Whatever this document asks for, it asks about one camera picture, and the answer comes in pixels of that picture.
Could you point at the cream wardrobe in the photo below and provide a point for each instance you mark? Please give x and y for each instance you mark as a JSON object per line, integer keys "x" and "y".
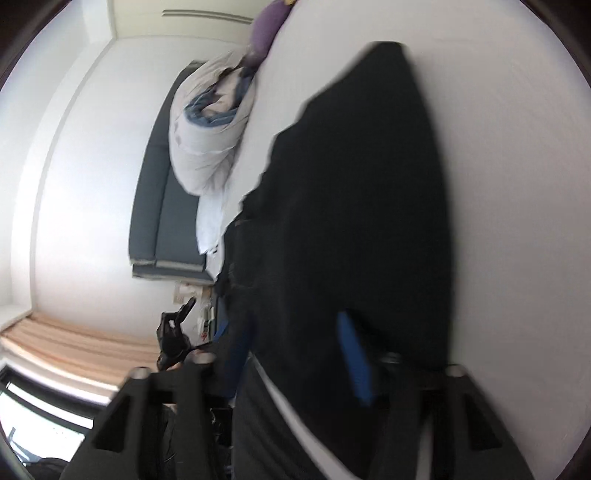
{"x": 184, "y": 27}

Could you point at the window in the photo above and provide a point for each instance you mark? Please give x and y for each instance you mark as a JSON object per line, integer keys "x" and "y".
{"x": 37, "y": 424}

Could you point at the rolled white duvet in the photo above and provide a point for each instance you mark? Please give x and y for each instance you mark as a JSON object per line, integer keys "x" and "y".
{"x": 203, "y": 147}

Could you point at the purple cushion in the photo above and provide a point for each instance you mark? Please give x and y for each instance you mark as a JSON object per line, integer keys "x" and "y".
{"x": 268, "y": 23}

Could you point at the white pillow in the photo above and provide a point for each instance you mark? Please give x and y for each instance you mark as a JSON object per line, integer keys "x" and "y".
{"x": 212, "y": 221}

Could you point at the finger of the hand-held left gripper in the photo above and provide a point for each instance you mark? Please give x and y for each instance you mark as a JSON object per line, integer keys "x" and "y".
{"x": 187, "y": 308}

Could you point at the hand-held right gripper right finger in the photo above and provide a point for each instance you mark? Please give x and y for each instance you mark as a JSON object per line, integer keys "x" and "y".
{"x": 355, "y": 360}

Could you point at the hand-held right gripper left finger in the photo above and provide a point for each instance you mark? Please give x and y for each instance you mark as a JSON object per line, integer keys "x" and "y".
{"x": 238, "y": 355}

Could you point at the black pants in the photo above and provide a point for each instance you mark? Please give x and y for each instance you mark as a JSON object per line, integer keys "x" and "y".
{"x": 351, "y": 207}

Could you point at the grey padded headboard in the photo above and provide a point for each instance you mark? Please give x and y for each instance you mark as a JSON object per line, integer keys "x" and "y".
{"x": 157, "y": 207}

